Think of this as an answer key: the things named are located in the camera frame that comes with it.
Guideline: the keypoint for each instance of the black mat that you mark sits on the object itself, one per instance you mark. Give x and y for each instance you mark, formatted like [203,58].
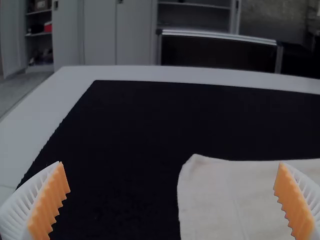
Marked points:
[130,125]

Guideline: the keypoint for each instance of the pale towel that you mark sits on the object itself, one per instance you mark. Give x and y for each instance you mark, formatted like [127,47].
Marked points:
[225,197]

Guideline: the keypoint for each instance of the grey cupboard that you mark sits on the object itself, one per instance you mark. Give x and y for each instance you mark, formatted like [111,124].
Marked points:
[117,32]

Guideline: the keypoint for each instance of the grey shelf unit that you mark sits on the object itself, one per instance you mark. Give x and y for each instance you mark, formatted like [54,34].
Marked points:
[195,15]

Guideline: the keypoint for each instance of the black metal framed table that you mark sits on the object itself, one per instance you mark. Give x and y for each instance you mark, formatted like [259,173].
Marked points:
[215,52]

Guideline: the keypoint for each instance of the open shelf cupboard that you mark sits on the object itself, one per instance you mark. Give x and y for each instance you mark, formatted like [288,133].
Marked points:
[67,35]

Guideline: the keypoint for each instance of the red box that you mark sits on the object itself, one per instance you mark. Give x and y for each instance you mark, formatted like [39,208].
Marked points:
[48,26]

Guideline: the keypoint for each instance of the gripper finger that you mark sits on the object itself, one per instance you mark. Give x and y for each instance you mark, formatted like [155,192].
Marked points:
[27,207]
[297,205]

